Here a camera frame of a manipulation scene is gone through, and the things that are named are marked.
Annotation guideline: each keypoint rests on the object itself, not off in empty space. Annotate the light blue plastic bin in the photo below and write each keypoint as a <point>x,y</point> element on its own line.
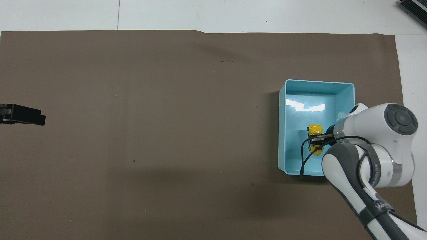
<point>293,133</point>

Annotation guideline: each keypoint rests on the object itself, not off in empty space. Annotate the yellow toy beetle car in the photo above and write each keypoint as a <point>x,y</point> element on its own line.
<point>315,129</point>

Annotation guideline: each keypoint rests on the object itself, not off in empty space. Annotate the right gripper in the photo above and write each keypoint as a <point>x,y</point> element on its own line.
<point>330,129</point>

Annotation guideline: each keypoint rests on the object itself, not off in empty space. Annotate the black stand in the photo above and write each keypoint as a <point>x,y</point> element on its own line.
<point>415,8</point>

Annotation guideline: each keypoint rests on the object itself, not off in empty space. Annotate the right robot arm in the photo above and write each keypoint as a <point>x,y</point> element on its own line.
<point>367,126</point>

